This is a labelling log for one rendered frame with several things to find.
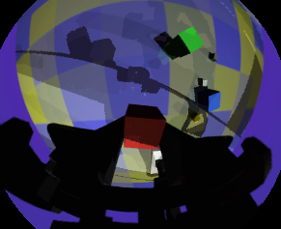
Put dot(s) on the blue cube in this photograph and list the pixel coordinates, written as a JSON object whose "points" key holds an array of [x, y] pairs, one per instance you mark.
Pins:
{"points": [[209, 100]]}

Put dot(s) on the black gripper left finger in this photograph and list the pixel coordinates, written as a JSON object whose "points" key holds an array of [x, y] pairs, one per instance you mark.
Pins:
{"points": [[103, 144]]}

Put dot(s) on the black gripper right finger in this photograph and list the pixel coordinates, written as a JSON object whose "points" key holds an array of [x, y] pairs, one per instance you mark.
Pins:
{"points": [[180, 151]]}

